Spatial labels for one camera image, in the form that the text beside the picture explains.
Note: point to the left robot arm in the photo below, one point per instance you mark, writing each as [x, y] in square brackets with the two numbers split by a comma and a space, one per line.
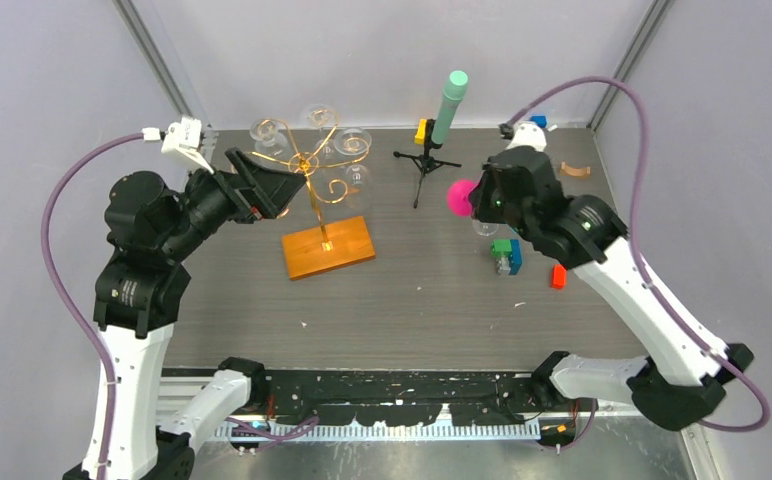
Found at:
[153, 229]

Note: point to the blue small block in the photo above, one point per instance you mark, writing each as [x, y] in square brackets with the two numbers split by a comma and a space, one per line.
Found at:
[540, 120]

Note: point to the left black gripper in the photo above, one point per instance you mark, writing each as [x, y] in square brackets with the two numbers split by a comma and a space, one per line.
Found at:
[263, 192]

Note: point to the red small block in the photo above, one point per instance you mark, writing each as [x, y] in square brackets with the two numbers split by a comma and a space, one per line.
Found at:
[558, 277]

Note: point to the orange wooden rack base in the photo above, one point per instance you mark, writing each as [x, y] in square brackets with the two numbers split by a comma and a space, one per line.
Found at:
[319, 250]

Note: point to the gold wire glass rack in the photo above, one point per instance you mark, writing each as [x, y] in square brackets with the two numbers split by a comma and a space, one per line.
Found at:
[309, 161]

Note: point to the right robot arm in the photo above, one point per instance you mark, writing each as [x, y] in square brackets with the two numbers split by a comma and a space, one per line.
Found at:
[681, 379]

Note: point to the tan curved wooden piece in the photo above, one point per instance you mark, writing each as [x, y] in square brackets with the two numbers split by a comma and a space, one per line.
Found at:
[574, 171]

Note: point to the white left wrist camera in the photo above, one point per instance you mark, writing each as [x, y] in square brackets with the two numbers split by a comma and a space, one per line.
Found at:
[180, 142]

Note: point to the stacked lego brick block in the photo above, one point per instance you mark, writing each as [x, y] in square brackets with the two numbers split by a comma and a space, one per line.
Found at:
[507, 256]

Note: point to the yellow small block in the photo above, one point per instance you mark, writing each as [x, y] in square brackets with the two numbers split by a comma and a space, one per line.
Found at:
[421, 132]

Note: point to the pink plastic wine glass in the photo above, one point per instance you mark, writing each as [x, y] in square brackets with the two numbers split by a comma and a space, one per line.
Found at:
[458, 197]

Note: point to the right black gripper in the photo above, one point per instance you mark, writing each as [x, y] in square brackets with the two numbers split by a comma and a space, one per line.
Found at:
[478, 199]

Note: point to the mint green microphone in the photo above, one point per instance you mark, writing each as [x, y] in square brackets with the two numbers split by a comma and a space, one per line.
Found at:
[453, 92]

